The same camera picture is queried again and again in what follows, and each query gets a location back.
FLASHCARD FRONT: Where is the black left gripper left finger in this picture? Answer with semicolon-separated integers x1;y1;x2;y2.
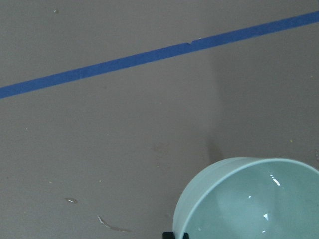
162;232;175;239

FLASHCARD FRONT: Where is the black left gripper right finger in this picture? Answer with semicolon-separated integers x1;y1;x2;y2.
182;232;189;239

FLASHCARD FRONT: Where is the mint green bowl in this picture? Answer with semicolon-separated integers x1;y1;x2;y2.
172;157;319;239

